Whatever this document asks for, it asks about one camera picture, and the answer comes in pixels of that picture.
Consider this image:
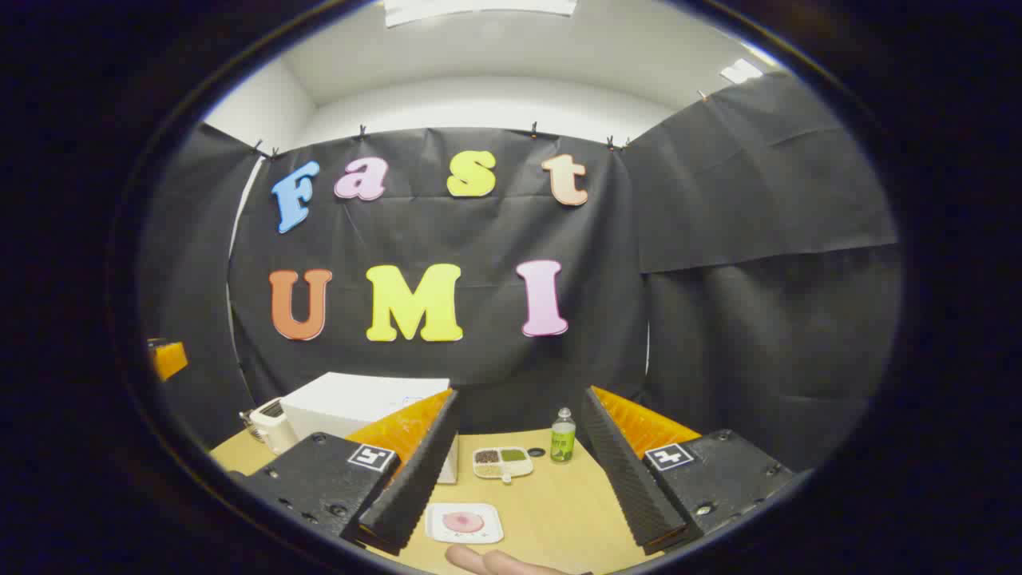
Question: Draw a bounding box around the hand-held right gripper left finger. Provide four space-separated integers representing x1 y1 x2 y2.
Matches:
232 389 461 557

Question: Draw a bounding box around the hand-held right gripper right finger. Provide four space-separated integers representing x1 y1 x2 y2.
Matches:
580 386 799 556

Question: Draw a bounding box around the white square plate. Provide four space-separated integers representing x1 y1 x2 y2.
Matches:
424 502 505 545

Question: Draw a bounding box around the white microwave oven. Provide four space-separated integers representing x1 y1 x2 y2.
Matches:
279 371 460 486

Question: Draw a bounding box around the green label drink bottle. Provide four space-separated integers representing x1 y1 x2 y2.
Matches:
550 407 576 464

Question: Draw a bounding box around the white divided dish of beans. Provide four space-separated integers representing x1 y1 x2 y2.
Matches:
472 446 534 485

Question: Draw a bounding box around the cream toaster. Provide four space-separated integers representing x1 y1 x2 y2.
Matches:
240 397 300 456

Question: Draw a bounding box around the black backdrop cloth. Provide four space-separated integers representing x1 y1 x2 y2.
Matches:
137 70 903 472

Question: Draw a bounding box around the row of black cloth clips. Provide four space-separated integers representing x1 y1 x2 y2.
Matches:
252 89 711 161

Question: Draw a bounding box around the small ceiling light panel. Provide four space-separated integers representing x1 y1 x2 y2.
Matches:
720 58 765 85

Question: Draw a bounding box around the large ceiling light panel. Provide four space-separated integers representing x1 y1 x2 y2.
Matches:
383 0 577 29

